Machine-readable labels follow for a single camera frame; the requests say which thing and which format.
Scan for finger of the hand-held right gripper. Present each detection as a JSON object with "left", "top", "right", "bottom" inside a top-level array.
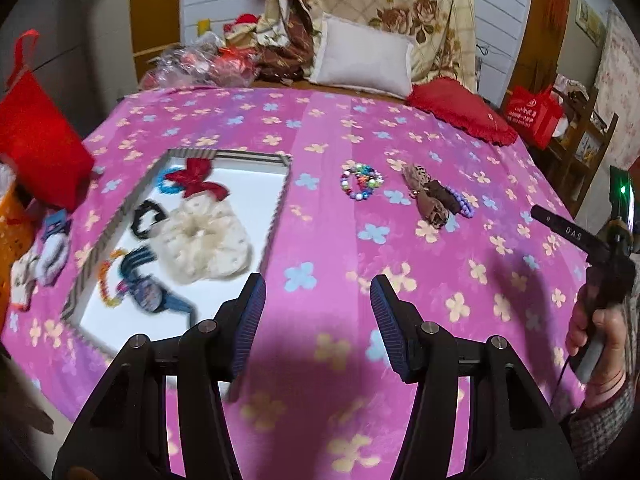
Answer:
[{"left": 531, "top": 204, "right": 613, "bottom": 257}]

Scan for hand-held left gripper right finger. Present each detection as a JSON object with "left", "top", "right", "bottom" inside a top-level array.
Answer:
[{"left": 370, "top": 274, "right": 571, "bottom": 480}]

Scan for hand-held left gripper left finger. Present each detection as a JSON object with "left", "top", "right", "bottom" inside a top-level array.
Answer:
[{"left": 52, "top": 272, "right": 268, "bottom": 480}]

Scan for white dotted organza scrunchie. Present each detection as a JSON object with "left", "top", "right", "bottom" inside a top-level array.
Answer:
[{"left": 152, "top": 197, "right": 258, "bottom": 283}]

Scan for blue striped hair bow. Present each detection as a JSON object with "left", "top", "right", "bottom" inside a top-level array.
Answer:
[{"left": 117, "top": 247, "right": 197, "bottom": 316}]

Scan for zigzag patterned box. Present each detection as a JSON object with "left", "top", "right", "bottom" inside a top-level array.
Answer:
[{"left": 61, "top": 147, "right": 292, "bottom": 358}]

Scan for orange bead bracelet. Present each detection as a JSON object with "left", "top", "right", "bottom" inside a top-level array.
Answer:
[{"left": 97, "top": 250, "right": 126, "bottom": 308}]

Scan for black scrunchie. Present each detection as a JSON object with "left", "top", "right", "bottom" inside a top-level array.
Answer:
[{"left": 131, "top": 200, "right": 168, "bottom": 238}]

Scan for red satin hair bow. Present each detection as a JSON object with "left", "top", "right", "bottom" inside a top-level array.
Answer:
[{"left": 166, "top": 157, "right": 231, "bottom": 200}]

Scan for teal hair tie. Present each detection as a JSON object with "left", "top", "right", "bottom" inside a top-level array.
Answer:
[{"left": 152, "top": 167, "right": 188, "bottom": 196}]

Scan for person's right forearm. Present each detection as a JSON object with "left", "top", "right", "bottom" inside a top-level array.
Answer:
[{"left": 565, "top": 375, "right": 640, "bottom": 471}]

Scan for person's right hand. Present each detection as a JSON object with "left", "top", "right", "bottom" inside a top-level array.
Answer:
[{"left": 566, "top": 282, "right": 633, "bottom": 411}]

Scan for pink floral bedsheet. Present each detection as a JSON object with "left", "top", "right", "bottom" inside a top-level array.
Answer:
[{"left": 0, "top": 85, "right": 601, "bottom": 480}]

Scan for wooden chair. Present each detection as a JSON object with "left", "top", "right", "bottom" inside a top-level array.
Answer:
[{"left": 542, "top": 85, "right": 621, "bottom": 218}]

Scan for red printed shopping bag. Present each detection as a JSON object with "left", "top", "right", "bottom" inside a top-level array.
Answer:
[{"left": 502, "top": 85, "right": 565, "bottom": 150}]

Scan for brown leopard bow scrunchie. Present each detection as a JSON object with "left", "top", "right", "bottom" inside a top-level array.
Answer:
[{"left": 401, "top": 162, "right": 461, "bottom": 231}]

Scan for red ruffled pillow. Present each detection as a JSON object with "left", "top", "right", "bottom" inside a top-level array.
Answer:
[{"left": 405, "top": 77, "right": 519, "bottom": 147}]

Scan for pale floral cloth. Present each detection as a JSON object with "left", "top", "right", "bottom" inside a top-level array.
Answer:
[{"left": 595, "top": 10, "right": 640, "bottom": 161}]

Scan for blue white plush item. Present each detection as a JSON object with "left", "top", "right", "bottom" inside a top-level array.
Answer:
[{"left": 37, "top": 207, "right": 73, "bottom": 288}]

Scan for white red plush item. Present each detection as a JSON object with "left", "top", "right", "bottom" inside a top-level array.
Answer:
[{"left": 9, "top": 252, "right": 43, "bottom": 308}]

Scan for orange basket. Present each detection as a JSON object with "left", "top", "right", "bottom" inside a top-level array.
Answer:
[{"left": 0, "top": 160, "right": 38, "bottom": 281}]

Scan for white pillow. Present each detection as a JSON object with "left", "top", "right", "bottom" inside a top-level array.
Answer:
[{"left": 309, "top": 12, "right": 416, "bottom": 100}]

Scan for clear plastic bags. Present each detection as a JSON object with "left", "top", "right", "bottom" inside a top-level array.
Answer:
[{"left": 142, "top": 30, "right": 258, "bottom": 91}]

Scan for plain red fabric bag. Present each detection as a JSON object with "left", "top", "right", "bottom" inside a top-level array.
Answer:
[{"left": 0, "top": 30, "right": 96, "bottom": 211}]

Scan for plush toy with red hat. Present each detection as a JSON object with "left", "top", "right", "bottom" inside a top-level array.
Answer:
[{"left": 223, "top": 12, "right": 261, "bottom": 48}]

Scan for grey wardrobe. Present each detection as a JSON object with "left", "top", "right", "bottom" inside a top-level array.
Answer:
[{"left": 0, "top": 0, "right": 132, "bottom": 103}]

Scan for purple bead bracelet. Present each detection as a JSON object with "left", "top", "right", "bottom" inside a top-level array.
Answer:
[{"left": 445, "top": 185, "right": 475, "bottom": 220}]

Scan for black cable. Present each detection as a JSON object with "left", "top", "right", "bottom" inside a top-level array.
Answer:
[{"left": 547, "top": 355, "right": 573, "bottom": 411}]

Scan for colourful bead bracelet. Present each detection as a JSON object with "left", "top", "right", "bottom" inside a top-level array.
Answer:
[{"left": 340, "top": 162, "right": 386, "bottom": 202}]

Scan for framed wall picture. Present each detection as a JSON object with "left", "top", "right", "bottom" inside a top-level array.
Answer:
[{"left": 575, "top": 0, "right": 606, "bottom": 43}]

